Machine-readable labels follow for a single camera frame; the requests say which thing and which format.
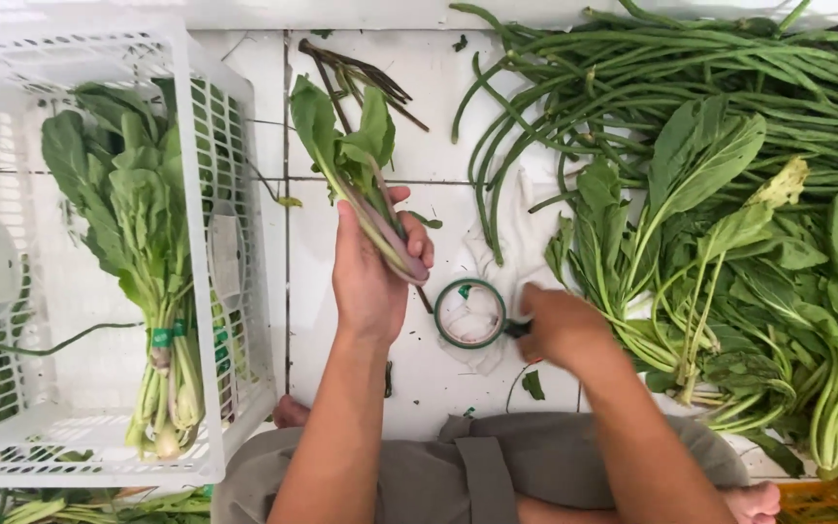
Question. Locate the person's left hand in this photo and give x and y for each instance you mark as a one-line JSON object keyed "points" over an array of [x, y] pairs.
{"points": [[364, 284]]}

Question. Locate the person's right hand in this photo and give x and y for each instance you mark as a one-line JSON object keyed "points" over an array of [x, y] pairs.
{"points": [[564, 327]]}

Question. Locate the person's right fingers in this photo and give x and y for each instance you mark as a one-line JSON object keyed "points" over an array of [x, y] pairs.
{"points": [[533, 313]]}

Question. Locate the person's left fingers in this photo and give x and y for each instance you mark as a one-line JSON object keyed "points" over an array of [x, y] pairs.
{"points": [[420, 236]]}

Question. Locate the small black tool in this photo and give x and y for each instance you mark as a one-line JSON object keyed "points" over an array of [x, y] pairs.
{"points": [[515, 329]]}

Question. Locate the leafy greens bunch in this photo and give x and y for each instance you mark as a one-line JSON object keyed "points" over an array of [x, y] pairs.
{"points": [[350, 156]]}

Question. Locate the torn green leaf scrap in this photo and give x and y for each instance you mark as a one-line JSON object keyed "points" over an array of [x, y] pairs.
{"points": [[533, 384]]}

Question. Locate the green tape roll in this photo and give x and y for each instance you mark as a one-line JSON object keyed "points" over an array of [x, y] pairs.
{"points": [[437, 311]]}

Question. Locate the white cloth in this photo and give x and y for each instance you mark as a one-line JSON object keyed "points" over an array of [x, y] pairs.
{"points": [[528, 233]]}

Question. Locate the person's grey shorts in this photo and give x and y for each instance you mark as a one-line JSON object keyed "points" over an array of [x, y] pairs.
{"points": [[535, 458]]}

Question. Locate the pile of dry stems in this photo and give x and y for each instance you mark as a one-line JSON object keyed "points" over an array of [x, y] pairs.
{"points": [[361, 69]]}

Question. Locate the person's bare foot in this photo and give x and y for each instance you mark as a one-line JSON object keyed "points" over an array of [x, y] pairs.
{"points": [[753, 503], [292, 413]]}

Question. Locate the heap of leafy greens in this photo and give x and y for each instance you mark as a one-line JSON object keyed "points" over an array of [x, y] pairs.
{"points": [[753, 306]]}

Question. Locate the white plastic crate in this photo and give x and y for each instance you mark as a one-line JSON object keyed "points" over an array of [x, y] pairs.
{"points": [[193, 182]]}

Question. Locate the green tape band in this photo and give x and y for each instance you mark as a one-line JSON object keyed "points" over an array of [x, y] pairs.
{"points": [[163, 337]]}

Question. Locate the tied leafy greens bundle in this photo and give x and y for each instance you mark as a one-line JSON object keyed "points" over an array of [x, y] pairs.
{"points": [[135, 218]]}

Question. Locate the heap of long beans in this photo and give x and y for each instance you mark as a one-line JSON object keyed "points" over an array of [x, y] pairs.
{"points": [[681, 65]]}

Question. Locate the orange plastic crate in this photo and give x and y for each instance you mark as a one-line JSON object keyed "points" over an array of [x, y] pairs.
{"points": [[830, 503]]}

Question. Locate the single long bean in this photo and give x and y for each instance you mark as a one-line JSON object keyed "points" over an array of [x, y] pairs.
{"points": [[48, 351]]}

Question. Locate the greens under white crate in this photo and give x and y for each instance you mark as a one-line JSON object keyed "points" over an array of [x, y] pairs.
{"points": [[99, 511]]}

